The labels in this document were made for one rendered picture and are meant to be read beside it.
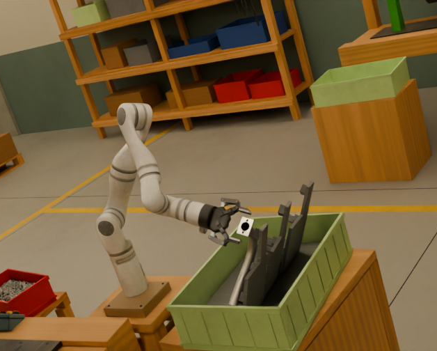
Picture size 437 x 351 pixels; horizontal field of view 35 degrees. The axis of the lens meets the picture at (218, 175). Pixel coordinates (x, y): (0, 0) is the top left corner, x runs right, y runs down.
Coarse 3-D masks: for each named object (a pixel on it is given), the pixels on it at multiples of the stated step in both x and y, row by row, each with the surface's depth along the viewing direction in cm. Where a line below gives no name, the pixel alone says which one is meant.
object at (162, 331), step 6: (168, 318) 274; (162, 324) 248; (168, 324) 258; (174, 324) 257; (162, 330) 247; (168, 330) 254; (144, 336) 246; (150, 336) 244; (156, 336) 244; (162, 336) 247; (138, 342) 253; (144, 342) 247; (150, 342) 246; (156, 342) 244; (144, 348) 251; (150, 348) 247; (156, 348) 246
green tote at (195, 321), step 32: (256, 224) 272; (288, 224) 265; (320, 224) 258; (224, 256) 257; (320, 256) 233; (192, 288) 238; (320, 288) 231; (192, 320) 224; (224, 320) 217; (256, 320) 211; (288, 320) 209
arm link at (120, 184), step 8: (112, 168) 241; (112, 176) 242; (120, 176) 240; (128, 176) 241; (112, 184) 243; (120, 184) 242; (128, 184) 243; (112, 192) 248; (120, 192) 246; (128, 192) 247; (112, 200) 251; (120, 200) 250; (128, 200) 251; (112, 208) 253; (120, 208) 252
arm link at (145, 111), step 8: (136, 104) 233; (144, 104) 235; (144, 112) 233; (144, 120) 233; (136, 128) 233; (144, 128) 235; (144, 136) 237; (120, 152) 241; (128, 152) 239; (120, 160) 239; (128, 160) 239; (120, 168) 239; (128, 168) 239
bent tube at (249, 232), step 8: (240, 224) 212; (248, 224) 214; (240, 232) 211; (248, 232) 210; (248, 240) 220; (256, 240) 220; (248, 248) 221; (256, 248) 222; (248, 256) 221; (248, 264) 221; (240, 272) 220; (248, 272) 220; (240, 280) 219; (240, 288) 218; (232, 296) 218; (232, 304) 216
